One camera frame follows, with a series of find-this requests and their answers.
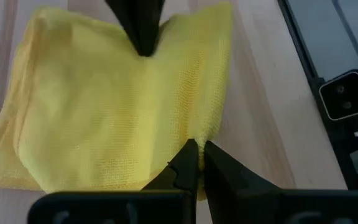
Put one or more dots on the black aluminium table frame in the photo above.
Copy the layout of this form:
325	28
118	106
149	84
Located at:
337	149

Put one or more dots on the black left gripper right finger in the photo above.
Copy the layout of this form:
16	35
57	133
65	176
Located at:
228	193

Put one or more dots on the table-level camera with white rim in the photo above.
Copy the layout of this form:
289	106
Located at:
345	96

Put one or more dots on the yellow microfiber towel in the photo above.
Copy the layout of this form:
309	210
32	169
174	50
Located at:
104	109

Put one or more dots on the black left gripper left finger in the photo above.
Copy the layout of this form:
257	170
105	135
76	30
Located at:
182	174

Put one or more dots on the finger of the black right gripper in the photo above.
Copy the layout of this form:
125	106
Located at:
152	21
127	21

